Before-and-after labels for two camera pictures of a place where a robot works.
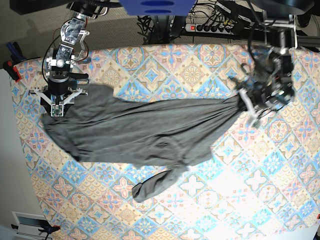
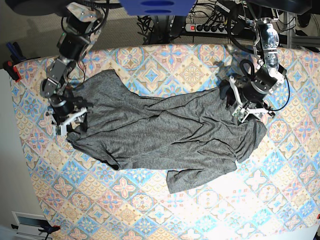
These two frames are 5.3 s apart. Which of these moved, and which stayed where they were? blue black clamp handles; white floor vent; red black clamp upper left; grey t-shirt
Moved: grey t-shirt
Stayed: white floor vent; blue black clamp handles; red black clamp upper left
